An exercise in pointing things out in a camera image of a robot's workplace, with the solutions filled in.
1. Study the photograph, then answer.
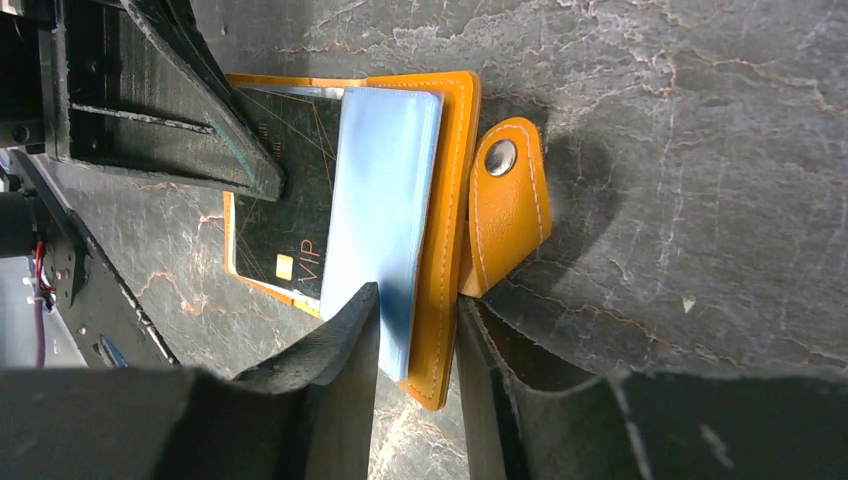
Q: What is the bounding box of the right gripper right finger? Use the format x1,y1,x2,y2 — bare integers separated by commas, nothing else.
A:
456,299,847,479

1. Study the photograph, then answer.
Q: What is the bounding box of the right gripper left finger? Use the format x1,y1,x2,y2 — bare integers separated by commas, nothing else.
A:
1,283,380,479

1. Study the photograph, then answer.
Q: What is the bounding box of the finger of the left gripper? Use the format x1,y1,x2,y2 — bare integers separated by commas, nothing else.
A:
39,1,286,200

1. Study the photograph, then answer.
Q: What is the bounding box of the black card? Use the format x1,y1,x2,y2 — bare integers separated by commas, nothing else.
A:
226,87,341,307

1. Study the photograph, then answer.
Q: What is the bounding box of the orange card holder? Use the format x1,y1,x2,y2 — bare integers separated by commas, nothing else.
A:
227,71,552,410

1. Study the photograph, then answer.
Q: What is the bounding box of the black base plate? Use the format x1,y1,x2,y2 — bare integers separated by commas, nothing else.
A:
1,150,180,368

